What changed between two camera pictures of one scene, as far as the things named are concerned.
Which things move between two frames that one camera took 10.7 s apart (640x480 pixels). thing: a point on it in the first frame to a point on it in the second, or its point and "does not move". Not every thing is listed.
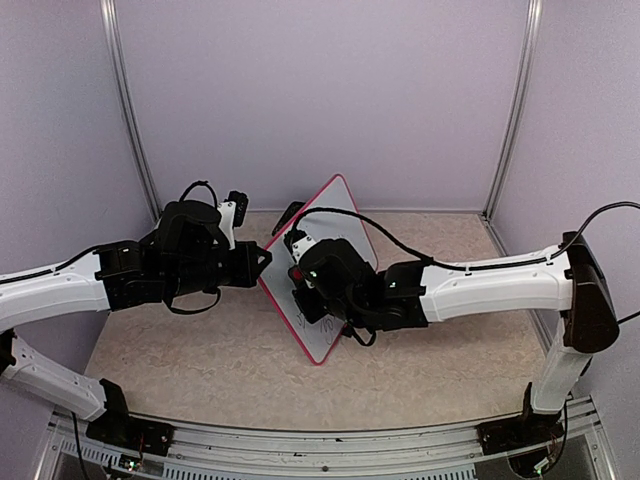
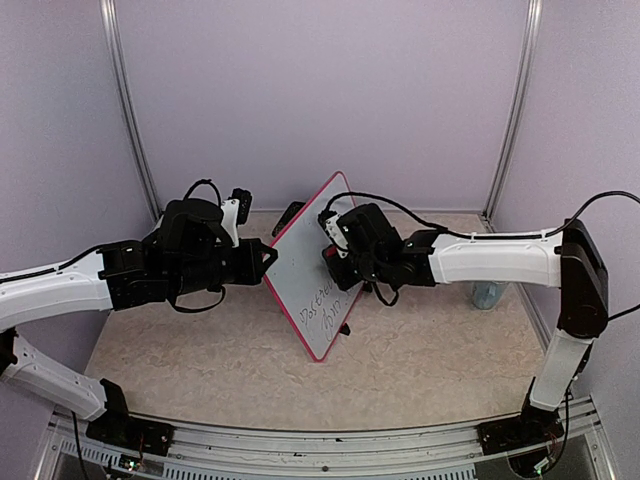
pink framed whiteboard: [319, 336] does not move
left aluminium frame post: [110, 35] does not move
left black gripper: [249, 273] does not move
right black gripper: [311, 311] to [343, 281]
